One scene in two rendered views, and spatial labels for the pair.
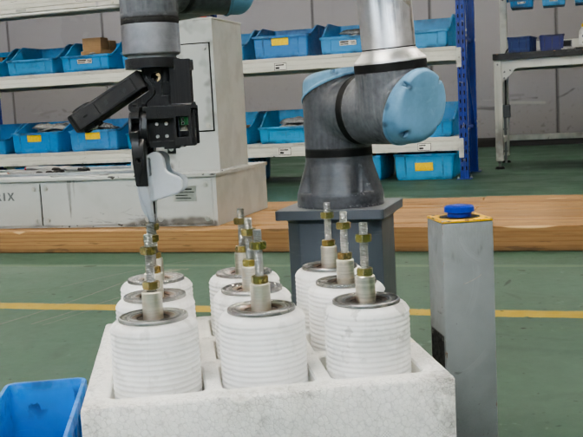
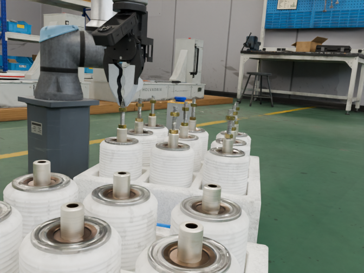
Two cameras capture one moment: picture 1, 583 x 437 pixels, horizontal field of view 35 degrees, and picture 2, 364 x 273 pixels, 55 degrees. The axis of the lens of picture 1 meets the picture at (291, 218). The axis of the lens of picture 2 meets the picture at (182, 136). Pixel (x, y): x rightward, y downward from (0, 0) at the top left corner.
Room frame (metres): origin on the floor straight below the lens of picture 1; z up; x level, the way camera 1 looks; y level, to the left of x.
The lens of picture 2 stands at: (0.85, 0.87, 0.42)
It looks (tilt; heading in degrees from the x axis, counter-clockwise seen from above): 11 degrees down; 288
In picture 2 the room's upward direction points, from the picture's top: 4 degrees clockwise
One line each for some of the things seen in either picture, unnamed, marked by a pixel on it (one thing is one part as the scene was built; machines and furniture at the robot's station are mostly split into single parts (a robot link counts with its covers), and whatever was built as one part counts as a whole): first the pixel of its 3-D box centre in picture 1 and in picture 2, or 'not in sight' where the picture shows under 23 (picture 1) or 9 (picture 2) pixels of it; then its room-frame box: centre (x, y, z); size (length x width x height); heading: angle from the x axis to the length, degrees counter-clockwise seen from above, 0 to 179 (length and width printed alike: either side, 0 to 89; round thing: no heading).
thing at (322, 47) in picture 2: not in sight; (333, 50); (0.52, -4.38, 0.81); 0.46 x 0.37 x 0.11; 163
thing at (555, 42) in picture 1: (551, 43); not in sight; (6.28, -1.80, 0.82); 0.24 x 0.16 x 0.11; 166
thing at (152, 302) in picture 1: (152, 305); (227, 146); (0.98, 0.16, 0.26); 0.02 x 0.02 x 0.03
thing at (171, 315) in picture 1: (153, 317); (227, 152); (0.98, 0.16, 0.25); 0.08 x 0.08 x 0.01
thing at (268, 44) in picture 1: (291, 42); not in sight; (6.10, -0.05, 0.90); 0.50 x 0.38 x 0.21; 163
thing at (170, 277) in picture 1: (156, 279); (121, 141); (1.22, 0.19, 0.25); 0.08 x 0.08 x 0.01
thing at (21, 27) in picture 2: not in sight; (11, 26); (5.06, -3.43, 0.90); 0.50 x 0.38 x 0.21; 164
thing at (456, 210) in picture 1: (459, 212); (180, 99); (1.23, -0.22, 0.32); 0.04 x 0.04 x 0.02
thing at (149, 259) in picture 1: (149, 269); (229, 127); (0.98, 0.16, 0.31); 0.01 x 0.01 x 0.08
